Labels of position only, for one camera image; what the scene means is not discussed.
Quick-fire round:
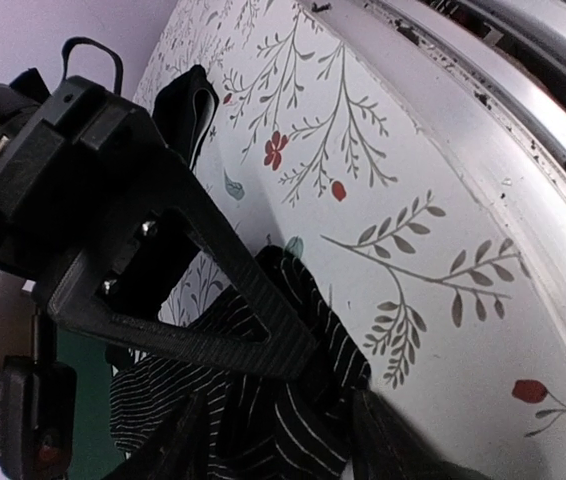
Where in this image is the black white-banded underwear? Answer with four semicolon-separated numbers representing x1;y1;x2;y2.
152;65;219;170

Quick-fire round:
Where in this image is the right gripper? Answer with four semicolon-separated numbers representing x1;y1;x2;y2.
0;76;165;278

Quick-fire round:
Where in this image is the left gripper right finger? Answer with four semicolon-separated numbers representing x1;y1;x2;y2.
352;390;487;480

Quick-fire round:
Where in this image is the green divided storage box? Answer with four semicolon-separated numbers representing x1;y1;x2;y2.
57;330;124;479

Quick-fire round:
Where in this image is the front aluminium rail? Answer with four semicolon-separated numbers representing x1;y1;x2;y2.
307;0;566;441

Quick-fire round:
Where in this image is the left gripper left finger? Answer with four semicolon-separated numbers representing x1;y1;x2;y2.
122;392;211;480

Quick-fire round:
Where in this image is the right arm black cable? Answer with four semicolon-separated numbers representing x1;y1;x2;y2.
60;35;125;96

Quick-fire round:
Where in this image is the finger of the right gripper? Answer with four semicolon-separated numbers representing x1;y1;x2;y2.
33;149;315;380

